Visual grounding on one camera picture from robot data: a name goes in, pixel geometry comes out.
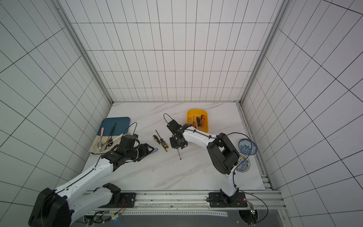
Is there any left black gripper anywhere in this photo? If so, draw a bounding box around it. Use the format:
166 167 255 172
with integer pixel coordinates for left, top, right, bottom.
126 143 155 162

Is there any black yellow dotted screwdriver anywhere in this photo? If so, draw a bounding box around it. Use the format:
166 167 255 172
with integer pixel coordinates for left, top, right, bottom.
156 130 164 142

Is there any large black yellow screwdriver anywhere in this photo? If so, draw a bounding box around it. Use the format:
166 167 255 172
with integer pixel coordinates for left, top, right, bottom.
153 135 168 151

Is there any short orange black screwdriver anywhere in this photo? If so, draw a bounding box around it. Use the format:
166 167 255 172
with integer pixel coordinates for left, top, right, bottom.
192 115 197 129

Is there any slim black yellow-cap screwdriver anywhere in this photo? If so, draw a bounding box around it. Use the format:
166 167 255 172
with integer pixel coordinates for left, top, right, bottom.
196 117 201 130

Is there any large orange black screwdriver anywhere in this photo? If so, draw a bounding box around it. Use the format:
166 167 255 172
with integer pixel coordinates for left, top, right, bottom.
200 115 205 130

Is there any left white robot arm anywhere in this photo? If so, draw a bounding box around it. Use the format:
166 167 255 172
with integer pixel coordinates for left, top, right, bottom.
28 134 157 227

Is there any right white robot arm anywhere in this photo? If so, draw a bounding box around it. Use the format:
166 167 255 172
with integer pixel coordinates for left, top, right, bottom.
167 124 240 207

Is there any yellow plastic storage box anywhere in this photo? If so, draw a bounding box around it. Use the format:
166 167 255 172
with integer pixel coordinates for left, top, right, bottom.
186 109 209 133

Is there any teal tray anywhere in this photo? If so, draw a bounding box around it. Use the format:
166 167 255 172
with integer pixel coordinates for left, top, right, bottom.
97 117 130 137

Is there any metal spoon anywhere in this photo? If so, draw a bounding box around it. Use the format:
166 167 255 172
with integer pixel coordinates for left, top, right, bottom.
100 134 123 151

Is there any beige cloth mat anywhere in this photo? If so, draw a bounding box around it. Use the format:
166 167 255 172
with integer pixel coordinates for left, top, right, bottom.
88 134 123 154

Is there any blue white porcelain bowl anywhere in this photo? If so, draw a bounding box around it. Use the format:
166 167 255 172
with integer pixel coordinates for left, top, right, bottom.
238 139 258 156

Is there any yellow blue patterned bowl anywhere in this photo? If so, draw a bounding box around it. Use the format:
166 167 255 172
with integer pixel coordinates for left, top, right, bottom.
236 154 251 173

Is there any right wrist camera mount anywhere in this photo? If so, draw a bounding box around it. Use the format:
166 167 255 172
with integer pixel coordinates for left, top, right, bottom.
167 120 192 135

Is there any dark handle utensil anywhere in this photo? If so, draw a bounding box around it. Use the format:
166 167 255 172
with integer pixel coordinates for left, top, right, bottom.
106 123 117 147

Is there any pink handle spoon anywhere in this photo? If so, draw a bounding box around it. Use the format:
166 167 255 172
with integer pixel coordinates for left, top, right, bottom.
97 127 104 149

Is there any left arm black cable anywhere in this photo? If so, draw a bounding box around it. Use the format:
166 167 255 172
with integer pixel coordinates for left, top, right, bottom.
55 121 138 225

